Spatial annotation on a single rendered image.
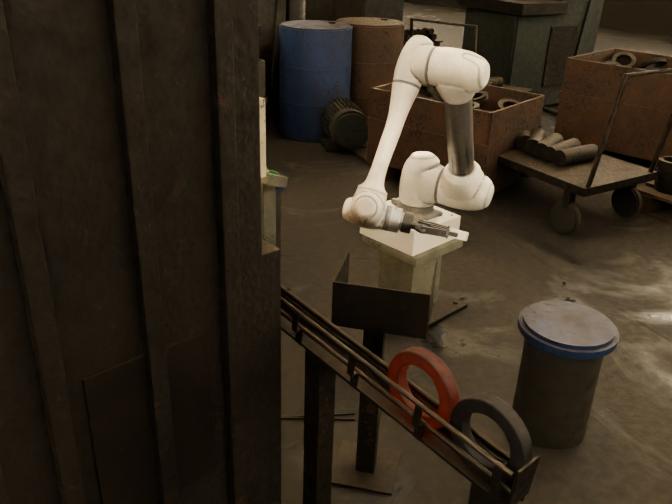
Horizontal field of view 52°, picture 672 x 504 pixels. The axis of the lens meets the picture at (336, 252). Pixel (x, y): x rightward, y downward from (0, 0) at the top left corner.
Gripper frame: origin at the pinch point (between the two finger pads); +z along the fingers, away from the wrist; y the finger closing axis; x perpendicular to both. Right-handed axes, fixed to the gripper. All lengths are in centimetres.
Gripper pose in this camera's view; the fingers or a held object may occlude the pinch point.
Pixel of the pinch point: (458, 234)
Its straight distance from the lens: 243.3
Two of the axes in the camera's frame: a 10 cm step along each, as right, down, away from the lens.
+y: 1.6, -2.6, 9.5
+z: 9.7, 2.3, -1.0
